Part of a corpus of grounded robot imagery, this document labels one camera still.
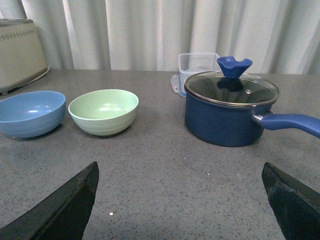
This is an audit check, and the glass lid with blue knob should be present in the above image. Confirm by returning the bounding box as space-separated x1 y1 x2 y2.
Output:
184 56 280 108

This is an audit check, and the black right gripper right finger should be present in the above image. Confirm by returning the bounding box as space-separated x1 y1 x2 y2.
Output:
261 162 320 240

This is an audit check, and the cream two-slot toaster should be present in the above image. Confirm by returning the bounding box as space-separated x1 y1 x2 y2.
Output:
0 19 50 95

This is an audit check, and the white curtain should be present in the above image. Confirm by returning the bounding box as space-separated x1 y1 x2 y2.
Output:
0 0 320 75

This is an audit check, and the green plastic bowl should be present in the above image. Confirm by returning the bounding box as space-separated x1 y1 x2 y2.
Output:
68 89 139 136

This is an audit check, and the blue plastic bowl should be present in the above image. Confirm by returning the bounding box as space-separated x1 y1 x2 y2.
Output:
0 90 66 138

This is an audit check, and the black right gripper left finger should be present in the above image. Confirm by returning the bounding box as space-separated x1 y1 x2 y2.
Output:
0 161 99 240

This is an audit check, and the dark blue saucepan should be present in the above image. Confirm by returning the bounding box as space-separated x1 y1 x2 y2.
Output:
184 90 320 147

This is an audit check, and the clear plastic food container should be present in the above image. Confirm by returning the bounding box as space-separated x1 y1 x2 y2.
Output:
170 52 221 97

